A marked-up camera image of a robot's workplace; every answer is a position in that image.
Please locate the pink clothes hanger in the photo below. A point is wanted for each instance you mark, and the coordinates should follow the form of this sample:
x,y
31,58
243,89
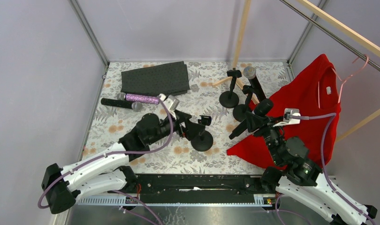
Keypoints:
x,y
343,81

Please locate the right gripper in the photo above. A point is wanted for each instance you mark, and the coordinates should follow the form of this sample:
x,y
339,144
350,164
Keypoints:
x,y
260,123

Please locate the wooden clothes rack frame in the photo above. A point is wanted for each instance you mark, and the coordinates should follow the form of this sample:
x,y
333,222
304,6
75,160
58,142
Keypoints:
x,y
273,30

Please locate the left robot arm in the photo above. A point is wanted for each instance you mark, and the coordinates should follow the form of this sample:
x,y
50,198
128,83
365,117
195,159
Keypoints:
x,y
64,186

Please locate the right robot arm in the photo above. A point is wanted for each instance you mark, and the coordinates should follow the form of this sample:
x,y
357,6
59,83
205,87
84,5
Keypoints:
x,y
294,174

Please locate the black microphone silver grille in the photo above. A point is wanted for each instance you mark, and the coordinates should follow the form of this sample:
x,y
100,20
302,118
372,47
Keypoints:
x,y
250,73

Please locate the black mic stand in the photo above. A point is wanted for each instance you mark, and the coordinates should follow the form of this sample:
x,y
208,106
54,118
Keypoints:
x,y
203,141
240,110
229,99

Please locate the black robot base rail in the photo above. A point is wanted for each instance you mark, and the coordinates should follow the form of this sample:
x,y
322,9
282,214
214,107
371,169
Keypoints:
x,y
200,189

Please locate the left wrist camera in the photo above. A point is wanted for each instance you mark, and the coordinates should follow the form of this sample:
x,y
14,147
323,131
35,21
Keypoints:
x,y
171,103

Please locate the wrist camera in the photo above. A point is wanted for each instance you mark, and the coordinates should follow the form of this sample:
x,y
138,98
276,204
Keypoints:
x,y
289,117
171,103

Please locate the purple glitter microphone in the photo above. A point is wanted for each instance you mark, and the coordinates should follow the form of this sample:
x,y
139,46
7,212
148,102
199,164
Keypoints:
x,y
138,98

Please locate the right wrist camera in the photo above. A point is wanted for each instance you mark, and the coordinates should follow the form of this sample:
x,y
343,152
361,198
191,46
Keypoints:
x,y
289,117

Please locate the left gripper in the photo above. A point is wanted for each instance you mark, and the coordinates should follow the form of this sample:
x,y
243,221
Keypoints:
x,y
183,123

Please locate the red t-shirt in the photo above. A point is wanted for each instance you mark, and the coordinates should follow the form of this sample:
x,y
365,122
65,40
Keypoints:
x,y
301,94

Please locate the metal hanging rod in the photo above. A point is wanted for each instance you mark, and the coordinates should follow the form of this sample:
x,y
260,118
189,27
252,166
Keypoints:
x,y
326,31

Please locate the dark grey perforated felt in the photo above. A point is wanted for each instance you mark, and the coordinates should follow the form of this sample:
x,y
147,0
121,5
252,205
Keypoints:
x,y
169,79

